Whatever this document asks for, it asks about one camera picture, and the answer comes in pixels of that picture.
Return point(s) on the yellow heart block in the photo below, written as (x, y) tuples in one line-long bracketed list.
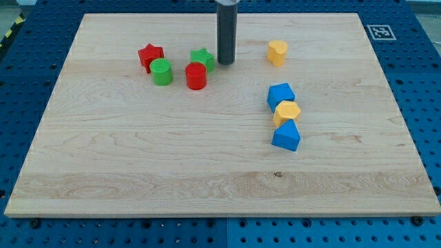
[(276, 52)]

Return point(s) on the red star block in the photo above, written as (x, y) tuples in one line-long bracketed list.
[(148, 54)]

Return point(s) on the light wooden board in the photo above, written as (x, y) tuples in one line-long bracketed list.
[(113, 144)]

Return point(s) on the green cylinder block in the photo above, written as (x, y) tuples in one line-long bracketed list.
[(161, 71)]

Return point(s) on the blue triangular prism block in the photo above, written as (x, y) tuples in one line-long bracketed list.
[(287, 136)]

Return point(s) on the red cylinder block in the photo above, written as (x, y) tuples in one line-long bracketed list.
[(196, 76)]

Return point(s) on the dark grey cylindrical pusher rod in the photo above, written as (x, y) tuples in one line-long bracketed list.
[(226, 33)]

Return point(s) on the white fiducial marker tag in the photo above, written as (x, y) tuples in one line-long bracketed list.
[(380, 32)]

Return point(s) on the blue cube block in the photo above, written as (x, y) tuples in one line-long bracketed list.
[(279, 93)]

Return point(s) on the yellow hexagon block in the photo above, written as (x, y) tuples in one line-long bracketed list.
[(284, 111)]

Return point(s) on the green star block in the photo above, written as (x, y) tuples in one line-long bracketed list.
[(203, 56)]

